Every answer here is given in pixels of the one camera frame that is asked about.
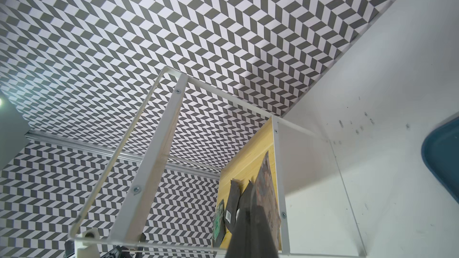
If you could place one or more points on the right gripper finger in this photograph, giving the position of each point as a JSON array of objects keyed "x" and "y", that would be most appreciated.
[{"x": 252, "y": 236}]

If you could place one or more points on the green floral tea bag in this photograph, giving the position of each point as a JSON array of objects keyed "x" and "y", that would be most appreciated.
[{"x": 219, "y": 229}]

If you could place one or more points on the teal tray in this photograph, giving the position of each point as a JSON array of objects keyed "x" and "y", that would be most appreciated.
[{"x": 440, "y": 154}]

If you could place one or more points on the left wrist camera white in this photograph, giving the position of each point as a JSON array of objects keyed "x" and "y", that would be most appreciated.
[{"x": 86, "y": 249}]

